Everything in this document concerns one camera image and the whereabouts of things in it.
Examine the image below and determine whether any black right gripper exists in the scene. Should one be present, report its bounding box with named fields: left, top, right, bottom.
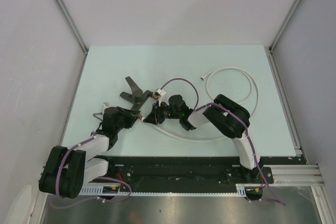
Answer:
left=144, top=99, right=182, bottom=124

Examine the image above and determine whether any dark grey faucet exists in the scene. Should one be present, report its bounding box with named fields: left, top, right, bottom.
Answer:
left=120, top=76, right=153, bottom=111

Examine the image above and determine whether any white flexible hose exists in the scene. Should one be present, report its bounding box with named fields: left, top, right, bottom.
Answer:
left=141, top=66, right=260, bottom=143

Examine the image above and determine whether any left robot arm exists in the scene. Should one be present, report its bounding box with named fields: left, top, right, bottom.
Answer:
left=38, top=104, right=140, bottom=199

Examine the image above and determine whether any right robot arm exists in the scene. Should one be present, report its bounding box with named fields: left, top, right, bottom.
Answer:
left=142, top=94, right=261, bottom=183

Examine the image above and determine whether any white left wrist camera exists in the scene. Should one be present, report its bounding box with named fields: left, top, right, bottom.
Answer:
left=102, top=102, right=111, bottom=114

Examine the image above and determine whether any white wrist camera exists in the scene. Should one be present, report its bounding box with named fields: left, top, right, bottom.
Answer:
left=102, top=102, right=111, bottom=114
left=152, top=88, right=166, bottom=102

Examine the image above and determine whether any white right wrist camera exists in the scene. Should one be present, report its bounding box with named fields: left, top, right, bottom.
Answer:
left=152, top=88, right=166, bottom=102

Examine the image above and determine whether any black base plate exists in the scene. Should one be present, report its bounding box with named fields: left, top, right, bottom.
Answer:
left=78, top=154, right=274, bottom=194

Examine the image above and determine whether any white slotted cable duct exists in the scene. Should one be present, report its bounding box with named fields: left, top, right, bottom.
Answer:
left=79, top=184, right=263, bottom=197

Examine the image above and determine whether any right aluminium corner post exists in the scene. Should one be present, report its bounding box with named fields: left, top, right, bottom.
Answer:
left=268, top=0, right=319, bottom=55

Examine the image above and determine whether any aluminium corner post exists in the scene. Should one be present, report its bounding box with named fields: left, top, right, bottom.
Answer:
left=268, top=0, right=319, bottom=55
left=38, top=0, right=88, bottom=56

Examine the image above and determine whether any left aluminium corner post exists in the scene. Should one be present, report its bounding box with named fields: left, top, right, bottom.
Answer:
left=38, top=0, right=88, bottom=56

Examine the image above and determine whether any aluminium frame rail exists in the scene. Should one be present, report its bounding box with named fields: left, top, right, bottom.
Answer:
left=269, top=165, right=324, bottom=186

